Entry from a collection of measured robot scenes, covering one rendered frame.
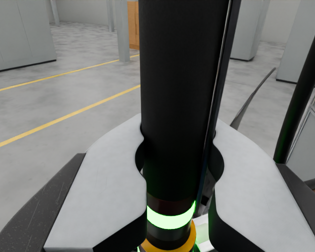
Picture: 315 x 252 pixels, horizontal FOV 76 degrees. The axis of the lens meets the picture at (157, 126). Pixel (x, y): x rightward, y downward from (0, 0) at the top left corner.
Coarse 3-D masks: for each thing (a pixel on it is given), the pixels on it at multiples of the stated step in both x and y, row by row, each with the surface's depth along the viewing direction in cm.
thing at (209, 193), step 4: (208, 180) 36; (204, 184) 35; (208, 184) 37; (204, 188) 36; (208, 188) 38; (204, 192) 37; (208, 192) 38; (212, 192) 41; (204, 196) 36; (208, 196) 39; (204, 200) 36; (208, 200) 36; (200, 204) 37; (204, 204) 36; (200, 208) 38; (200, 212) 38; (196, 216) 37
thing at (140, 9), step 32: (160, 0) 6; (192, 0) 6; (224, 0) 7; (160, 32) 7; (192, 32) 7; (160, 64) 7; (192, 64) 7; (160, 96) 8; (192, 96) 8; (160, 128) 9; (192, 128) 9; (160, 160) 10; (192, 160) 10; (160, 192) 11; (192, 192) 11
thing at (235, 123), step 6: (270, 72) 35; (264, 78) 35; (252, 96) 36; (246, 102) 34; (246, 108) 45; (240, 114) 37; (234, 120) 35; (240, 120) 46; (234, 126) 39; (210, 174) 39; (210, 180) 40
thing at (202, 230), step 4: (200, 224) 18; (204, 224) 18; (196, 228) 17; (200, 228) 17; (204, 228) 17; (196, 232) 17; (200, 232) 17; (204, 232) 17; (196, 236) 17; (200, 236) 17; (204, 236) 17; (200, 240) 17; (204, 240) 17
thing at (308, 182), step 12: (312, 48) 11; (312, 60) 12; (312, 72) 12; (300, 84) 12; (312, 84) 12; (300, 96) 13; (288, 108) 14; (300, 108) 13; (288, 120) 14; (288, 132) 14; (276, 144) 15; (288, 144) 15; (276, 156) 16; (312, 180) 21
